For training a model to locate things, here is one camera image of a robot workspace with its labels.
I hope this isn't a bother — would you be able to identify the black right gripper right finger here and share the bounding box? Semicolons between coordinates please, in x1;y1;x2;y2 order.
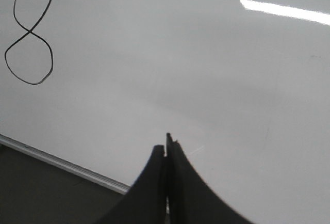
167;133;251;223

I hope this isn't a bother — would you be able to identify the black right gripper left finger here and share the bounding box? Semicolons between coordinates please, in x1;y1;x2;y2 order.
97;145;167;224

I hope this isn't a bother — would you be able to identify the white glossy whiteboard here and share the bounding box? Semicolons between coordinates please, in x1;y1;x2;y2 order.
1;0;329;223

